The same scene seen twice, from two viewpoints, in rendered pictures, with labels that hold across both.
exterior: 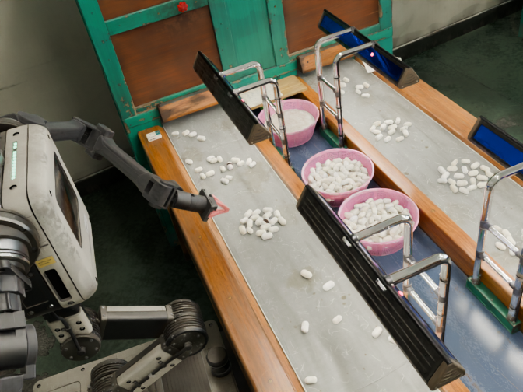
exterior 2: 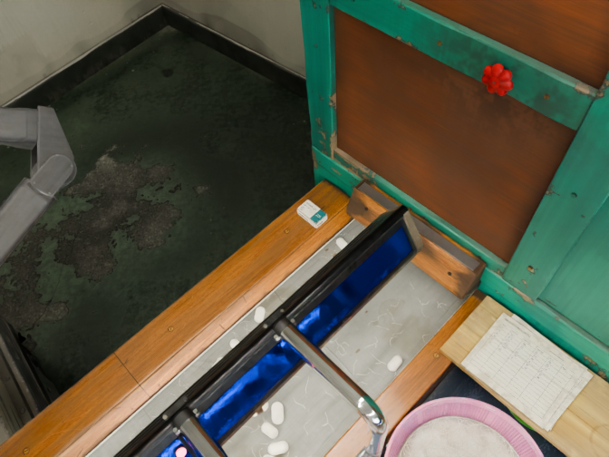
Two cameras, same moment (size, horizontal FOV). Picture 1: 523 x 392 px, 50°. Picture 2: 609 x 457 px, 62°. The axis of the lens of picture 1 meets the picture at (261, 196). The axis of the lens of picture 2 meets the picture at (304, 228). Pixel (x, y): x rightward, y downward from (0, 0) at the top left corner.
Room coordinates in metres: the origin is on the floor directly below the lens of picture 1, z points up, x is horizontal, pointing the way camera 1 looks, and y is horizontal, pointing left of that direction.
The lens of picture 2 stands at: (1.80, -0.19, 1.69)
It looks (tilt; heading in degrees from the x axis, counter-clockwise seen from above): 56 degrees down; 66
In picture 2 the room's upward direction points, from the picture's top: 7 degrees counter-clockwise
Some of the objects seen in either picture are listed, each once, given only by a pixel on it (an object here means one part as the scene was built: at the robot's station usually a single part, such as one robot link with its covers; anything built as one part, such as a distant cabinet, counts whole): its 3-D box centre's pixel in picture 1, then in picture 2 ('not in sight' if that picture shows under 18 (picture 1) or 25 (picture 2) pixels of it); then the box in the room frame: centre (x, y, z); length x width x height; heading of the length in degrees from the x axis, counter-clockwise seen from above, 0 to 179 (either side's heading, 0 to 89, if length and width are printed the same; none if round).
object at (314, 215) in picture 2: (153, 135); (312, 213); (2.08, 0.40, 0.77); 0.06 x 0.04 x 0.02; 105
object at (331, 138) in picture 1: (347, 92); not in sight; (1.91, -0.42, 0.90); 0.20 x 0.19 x 0.45; 15
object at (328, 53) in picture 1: (328, 54); not in sight; (2.38, -0.44, 0.83); 0.30 x 0.06 x 0.07; 105
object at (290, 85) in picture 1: (268, 93); (542, 384); (2.24, -0.12, 0.77); 0.33 x 0.15 x 0.01; 105
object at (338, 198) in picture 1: (338, 180); not in sight; (1.61, -0.29, 0.72); 0.27 x 0.27 x 0.10
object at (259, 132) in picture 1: (226, 91); (239, 373); (1.79, 0.05, 1.08); 0.62 x 0.08 x 0.07; 15
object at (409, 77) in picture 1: (363, 43); not in sight; (1.94, -0.49, 1.08); 0.62 x 0.08 x 0.07; 15
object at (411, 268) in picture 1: (397, 303); not in sight; (0.87, -0.28, 0.90); 0.20 x 0.19 x 0.45; 15
